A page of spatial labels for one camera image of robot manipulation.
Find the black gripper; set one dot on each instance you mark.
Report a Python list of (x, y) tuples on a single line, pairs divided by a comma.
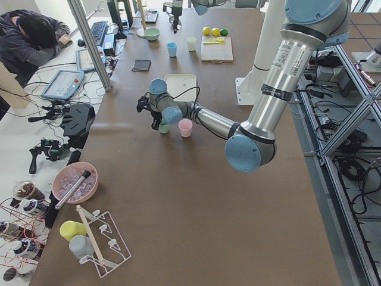
[(176, 14), (155, 115)]

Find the green plastic cup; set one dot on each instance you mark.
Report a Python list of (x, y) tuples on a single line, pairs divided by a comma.
[(164, 127)]

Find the blue plastic cup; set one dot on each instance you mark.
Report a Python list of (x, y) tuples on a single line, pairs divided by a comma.
[(172, 49)]

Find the pink plastic cup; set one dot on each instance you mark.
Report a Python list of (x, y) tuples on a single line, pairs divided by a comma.
[(185, 127)]

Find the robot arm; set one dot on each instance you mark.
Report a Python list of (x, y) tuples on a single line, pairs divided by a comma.
[(309, 25), (200, 6)]

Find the cream serving tray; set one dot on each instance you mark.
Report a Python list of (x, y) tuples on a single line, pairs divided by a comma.
[(181, 84)]

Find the cream plastic cup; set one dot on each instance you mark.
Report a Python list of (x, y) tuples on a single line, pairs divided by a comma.
[(191, 43)]

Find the green bowl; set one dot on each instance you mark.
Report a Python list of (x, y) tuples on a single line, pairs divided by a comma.
[(151, 34)]

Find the whole yellow lemon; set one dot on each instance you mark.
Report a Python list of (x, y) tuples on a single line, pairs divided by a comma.
[(206, 31)]

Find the yellow plastic knife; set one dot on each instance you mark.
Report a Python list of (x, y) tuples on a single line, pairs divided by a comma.
[(212, 43)]

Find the wooden mug tree stand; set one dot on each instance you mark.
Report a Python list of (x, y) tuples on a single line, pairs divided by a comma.
[(141, 31)]

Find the wooden cutting board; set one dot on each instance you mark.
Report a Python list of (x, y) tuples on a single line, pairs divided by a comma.
[(217, 53)]

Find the green lime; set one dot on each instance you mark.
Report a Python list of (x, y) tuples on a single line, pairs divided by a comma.
[(224, 32)]

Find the gray folded cloth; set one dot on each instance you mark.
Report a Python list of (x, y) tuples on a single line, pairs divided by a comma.
[(141, 65)]

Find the black keyboard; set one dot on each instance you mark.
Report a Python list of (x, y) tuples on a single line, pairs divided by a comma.
[(98, 30)]

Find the metal muddler tool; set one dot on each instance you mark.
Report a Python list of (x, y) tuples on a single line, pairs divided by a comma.
[(73, 189)]

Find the blue teach pendant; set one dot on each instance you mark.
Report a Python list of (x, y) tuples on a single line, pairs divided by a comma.
[(63, 85)]

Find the pink bowl with ice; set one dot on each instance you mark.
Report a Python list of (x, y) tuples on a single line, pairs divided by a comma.
[(69, 175)]

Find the yellow cup on rack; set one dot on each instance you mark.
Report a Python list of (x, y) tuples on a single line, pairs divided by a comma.
[(70, 229)]

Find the gray cup on rack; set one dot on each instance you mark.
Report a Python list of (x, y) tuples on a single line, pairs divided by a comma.
[(81, 246)]

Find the person resting at desk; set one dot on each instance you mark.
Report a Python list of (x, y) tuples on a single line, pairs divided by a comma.
[(30, 41)]

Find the iced coffee cup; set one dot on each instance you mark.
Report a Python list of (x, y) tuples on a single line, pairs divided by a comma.
[(27, 190)]

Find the wooden stick on rack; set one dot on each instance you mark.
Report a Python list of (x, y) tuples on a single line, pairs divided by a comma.
[(99, 255)]

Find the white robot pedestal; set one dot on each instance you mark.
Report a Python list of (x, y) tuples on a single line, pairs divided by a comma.
[(248, 88)]

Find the aluminium frame post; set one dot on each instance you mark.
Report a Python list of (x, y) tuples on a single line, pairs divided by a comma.
[(82, 23)]

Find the white wire cup rack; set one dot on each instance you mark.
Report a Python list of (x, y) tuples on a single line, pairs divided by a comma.
[(110, 242)]

